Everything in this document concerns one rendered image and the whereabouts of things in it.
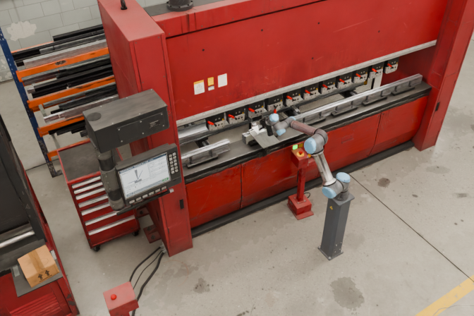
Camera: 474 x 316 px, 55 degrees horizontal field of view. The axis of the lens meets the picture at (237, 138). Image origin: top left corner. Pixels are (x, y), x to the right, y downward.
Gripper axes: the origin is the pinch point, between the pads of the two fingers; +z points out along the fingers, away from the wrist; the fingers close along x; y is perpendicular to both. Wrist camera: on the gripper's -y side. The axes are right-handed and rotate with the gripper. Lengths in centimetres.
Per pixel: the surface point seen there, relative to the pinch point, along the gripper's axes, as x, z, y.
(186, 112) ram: 70, -28, 30
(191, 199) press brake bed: 78, 35, -36
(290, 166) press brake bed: -31, 39, -39
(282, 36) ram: -21, -63, 60
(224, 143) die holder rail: 35.8, 10.7, 0.8
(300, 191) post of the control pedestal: -33, 44, -67
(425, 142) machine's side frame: -219, 61, -70
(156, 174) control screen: 116, -61, -14
